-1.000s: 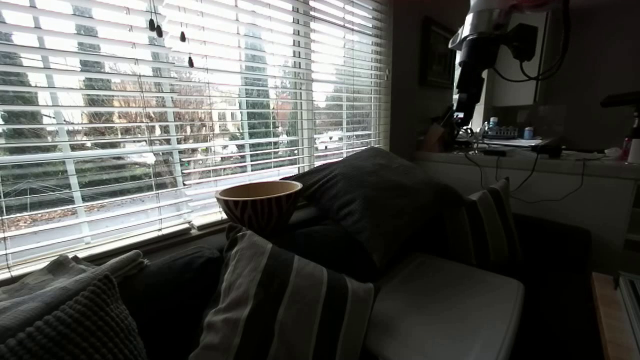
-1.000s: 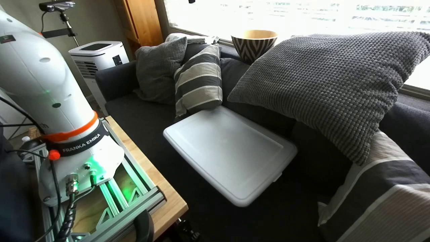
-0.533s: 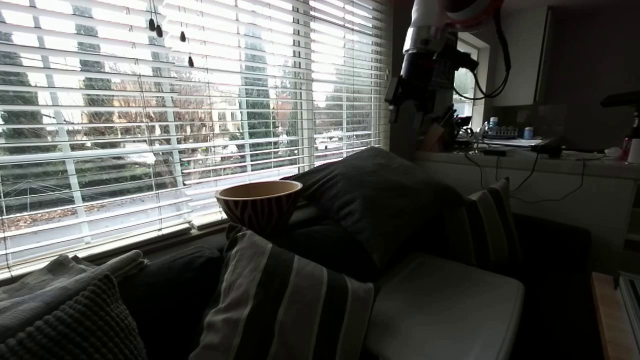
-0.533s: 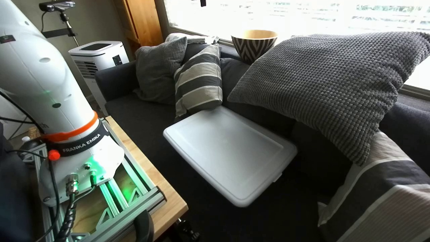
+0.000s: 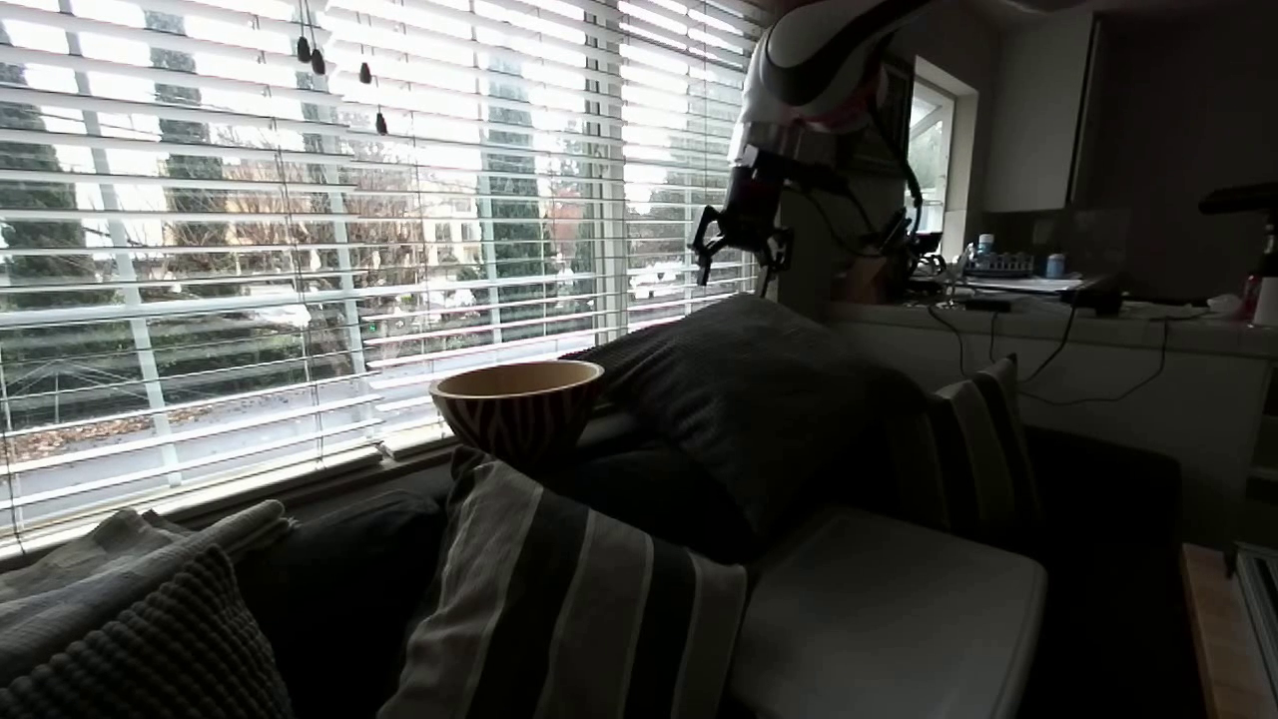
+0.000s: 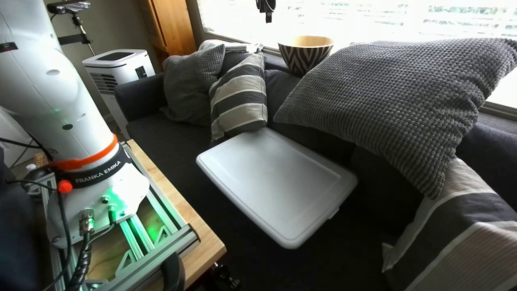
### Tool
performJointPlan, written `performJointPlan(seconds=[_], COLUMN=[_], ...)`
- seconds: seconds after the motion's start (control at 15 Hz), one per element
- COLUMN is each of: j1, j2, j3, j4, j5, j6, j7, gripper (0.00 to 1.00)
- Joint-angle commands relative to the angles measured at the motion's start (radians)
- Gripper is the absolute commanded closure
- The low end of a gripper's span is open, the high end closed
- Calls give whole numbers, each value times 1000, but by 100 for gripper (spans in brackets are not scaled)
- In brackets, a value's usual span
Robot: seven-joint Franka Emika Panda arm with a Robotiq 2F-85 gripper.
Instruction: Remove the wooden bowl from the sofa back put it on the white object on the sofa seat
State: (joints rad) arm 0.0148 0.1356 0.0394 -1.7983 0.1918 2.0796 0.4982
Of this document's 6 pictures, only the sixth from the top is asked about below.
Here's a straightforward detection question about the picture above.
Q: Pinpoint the wooden bowl with zigzag pattern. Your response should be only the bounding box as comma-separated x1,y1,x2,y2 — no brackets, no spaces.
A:
277,35,335,78

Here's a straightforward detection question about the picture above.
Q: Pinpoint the dark grey sofa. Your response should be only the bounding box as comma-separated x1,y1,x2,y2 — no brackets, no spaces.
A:
114,52,517,291

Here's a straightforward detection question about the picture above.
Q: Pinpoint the folded white blanket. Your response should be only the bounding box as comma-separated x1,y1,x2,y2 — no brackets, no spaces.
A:
198,39,264,54

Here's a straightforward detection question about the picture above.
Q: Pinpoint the window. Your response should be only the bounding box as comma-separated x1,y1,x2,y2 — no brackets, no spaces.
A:
197,0,517,110

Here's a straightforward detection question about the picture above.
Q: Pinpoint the grey striped cushion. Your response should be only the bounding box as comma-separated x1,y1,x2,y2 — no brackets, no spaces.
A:
209,52,269,143
381,157,517,291

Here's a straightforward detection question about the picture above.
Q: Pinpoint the wooden cabinet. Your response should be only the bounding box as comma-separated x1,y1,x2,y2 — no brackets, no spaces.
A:
137,0,198,62

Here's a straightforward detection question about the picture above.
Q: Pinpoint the small grey knit cushion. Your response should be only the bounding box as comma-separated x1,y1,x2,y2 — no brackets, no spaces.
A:
160,44,226,127

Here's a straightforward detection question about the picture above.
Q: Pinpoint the large grey knit cushion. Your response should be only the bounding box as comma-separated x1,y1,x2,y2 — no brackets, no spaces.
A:
273,38,517,200

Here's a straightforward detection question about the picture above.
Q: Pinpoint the white portable air conditioner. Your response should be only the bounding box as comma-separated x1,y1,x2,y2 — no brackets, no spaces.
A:
82,49,156,139

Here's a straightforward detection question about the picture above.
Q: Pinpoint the white plastic lid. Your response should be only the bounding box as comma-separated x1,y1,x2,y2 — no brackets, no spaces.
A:
196,127,359,249

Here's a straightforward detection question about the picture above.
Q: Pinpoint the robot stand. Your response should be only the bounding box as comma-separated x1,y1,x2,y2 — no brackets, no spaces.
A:
24,139,227,291

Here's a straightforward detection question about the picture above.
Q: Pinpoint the camera on tripod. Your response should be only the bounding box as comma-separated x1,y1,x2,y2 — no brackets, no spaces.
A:
46,0,97,57

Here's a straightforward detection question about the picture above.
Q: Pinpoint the black cable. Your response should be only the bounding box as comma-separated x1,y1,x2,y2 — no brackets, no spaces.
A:
0,137,45,162

